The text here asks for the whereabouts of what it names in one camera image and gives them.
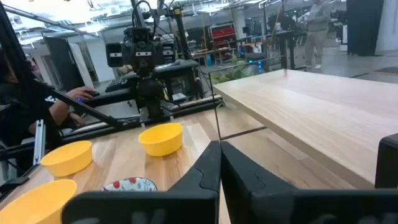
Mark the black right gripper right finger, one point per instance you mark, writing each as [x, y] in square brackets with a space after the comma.
[280, 205]

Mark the black curtain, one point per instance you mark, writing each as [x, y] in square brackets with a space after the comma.
[365, 26]

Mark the person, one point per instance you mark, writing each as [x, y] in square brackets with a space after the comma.
[317, 25]
[28, 105]

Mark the silver aluminium extrusion piece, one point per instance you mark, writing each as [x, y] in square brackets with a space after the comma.
[39, 143]

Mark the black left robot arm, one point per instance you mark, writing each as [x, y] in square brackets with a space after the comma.
[150, 93]

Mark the small green potted plant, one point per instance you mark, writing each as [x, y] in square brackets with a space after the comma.
[233, 73]

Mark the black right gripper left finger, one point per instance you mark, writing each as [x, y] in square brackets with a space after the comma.
[186, 202]

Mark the black standing desk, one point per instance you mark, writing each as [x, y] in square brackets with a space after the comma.
[287, 37]

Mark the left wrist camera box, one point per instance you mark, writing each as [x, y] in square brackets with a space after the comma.
[137, 35]

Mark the black keyboard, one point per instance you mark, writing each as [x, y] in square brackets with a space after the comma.
[119, 83]

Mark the red storage bin rack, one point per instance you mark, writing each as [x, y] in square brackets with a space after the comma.
[223, 36]

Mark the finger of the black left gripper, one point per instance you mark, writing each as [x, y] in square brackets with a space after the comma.
[114, 55]
[169, 53]

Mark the black side desk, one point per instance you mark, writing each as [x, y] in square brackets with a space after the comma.
[180, 67]

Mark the red floral mini bowl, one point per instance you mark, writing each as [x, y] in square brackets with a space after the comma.
[130, 185]

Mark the black partition panel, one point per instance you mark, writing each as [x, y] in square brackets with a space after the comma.
[65, 62]

